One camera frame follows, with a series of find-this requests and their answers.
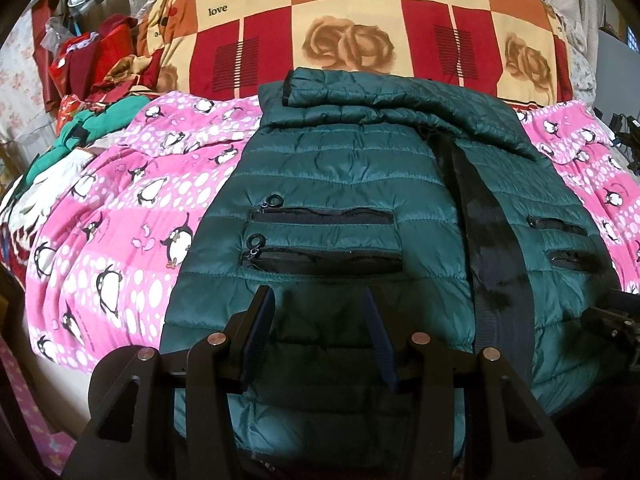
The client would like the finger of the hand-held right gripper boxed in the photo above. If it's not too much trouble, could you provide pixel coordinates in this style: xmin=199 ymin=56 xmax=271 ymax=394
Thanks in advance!
xmin=585 ymin=304 xmax=640 ymax=350

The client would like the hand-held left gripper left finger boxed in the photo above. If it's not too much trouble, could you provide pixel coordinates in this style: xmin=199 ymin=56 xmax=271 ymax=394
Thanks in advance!
xmin=62 ymin=285 xmax=277 ymax=480

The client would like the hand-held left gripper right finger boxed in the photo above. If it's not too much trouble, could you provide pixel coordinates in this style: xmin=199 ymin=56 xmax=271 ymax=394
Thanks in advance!
xmin=363 ymin=286 xmax=582 ymax=480

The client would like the green puffer jacket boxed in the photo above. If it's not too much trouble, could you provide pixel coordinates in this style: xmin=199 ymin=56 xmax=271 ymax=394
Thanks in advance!
xmin=160 ymin=66 xmax=625 ymax=467

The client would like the pile of red clothes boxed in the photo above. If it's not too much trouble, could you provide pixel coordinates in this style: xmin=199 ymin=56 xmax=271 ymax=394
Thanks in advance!
xmin=49 ymin=14 xmax=147 ymax=106

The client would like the pink penguin blanket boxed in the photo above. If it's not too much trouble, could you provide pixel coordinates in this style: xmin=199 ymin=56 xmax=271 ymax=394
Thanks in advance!
xmin=24 ymin=90 xmax=640 ymax=377

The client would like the pink floral cloth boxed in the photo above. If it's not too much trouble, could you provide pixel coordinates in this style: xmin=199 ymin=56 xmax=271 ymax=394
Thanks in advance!
xmin=0 ymin=344 xmax=77 ymax=480

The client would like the grey panel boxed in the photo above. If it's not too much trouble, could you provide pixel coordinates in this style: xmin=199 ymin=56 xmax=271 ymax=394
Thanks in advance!
xmin=596 ymin=27 xmax=640 ymax=117

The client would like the white and red patterned blanket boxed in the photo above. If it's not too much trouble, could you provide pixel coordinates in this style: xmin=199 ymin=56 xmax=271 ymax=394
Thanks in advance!
xmin=0 ymin=149 xmax=97 ymax=272

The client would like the green cloth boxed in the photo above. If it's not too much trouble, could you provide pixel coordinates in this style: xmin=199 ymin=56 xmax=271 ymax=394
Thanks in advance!
xmin=25 ymin=109 xmax=152 ymax=187

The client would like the rose print red cloth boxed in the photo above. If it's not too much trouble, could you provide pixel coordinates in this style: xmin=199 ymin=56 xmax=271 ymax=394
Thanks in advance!
xmin=100 ymin=49 xmax=179 ymax=95

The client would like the rose print checked quilt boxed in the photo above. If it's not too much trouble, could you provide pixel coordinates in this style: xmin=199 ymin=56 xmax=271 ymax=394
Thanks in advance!
xmin=137 ymin=0 xmax=574 ymax=109

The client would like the floral pink curtain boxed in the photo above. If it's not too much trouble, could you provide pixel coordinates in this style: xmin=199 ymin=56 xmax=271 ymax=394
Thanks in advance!
xmin=0 ymin=10 xmax=62 ymax=147

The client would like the black device with cables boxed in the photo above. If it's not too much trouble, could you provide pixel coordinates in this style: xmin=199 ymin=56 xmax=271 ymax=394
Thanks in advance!
xmin=607 ymin=111 xmax=640 ymax=173

